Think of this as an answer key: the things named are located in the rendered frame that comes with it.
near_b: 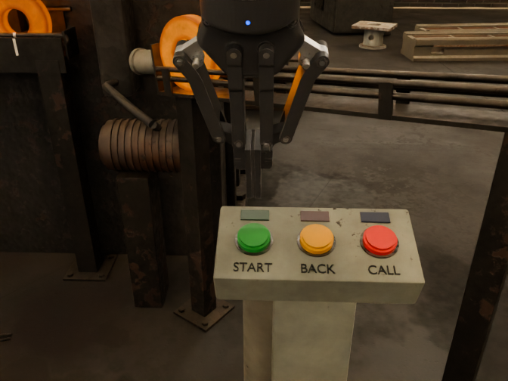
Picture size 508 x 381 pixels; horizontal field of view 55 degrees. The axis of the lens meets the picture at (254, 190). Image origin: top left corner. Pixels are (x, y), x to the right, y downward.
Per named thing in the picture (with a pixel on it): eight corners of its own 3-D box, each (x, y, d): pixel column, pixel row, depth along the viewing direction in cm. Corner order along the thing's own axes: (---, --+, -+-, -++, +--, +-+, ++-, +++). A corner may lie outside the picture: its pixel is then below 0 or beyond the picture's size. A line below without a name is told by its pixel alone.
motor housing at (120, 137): (134, 281, 147) (109, 110, 122) (206, 283, 146) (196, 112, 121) (122, 311, 135) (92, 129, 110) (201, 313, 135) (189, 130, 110)
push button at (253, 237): (238, 230, 61) (237, 221, 59) (271, 230, 61) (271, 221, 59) (236, 256, 58) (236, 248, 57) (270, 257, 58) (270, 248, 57)
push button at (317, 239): (298, 230, 61) (299, 221, 59) (331, 231, 60) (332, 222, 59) (299, 258, 58) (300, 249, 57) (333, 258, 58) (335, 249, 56)
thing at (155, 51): (181, 87, 113) (174, 38, 109) (183, 87, 113) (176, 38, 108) (157, 94, 108) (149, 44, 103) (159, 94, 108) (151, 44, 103)
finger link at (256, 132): (253, 128, 48) (261, 128, 48) (254, 178, 53) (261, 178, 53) (252, 150, 46) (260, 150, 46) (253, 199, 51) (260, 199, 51)
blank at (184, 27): (193, 100, 109) (182, 103, 107) (159, 38, 108) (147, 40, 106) (236, 68, 99) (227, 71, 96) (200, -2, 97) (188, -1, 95)
